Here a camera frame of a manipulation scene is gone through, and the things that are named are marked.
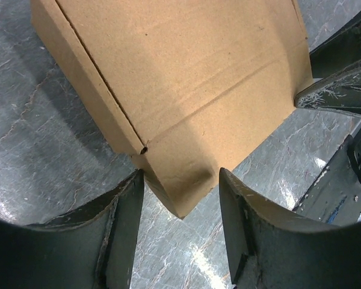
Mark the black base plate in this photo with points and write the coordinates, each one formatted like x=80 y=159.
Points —
x=335 y=196

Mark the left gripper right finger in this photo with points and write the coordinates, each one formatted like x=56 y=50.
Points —
x=269 y=246

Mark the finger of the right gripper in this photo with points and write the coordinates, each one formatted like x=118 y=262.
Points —
x=342 y=49
x=338 y=93

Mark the cardboard box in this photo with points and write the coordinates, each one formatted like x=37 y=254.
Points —
x=183 y=87

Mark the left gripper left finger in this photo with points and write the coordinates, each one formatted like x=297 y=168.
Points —
x=92 y=246

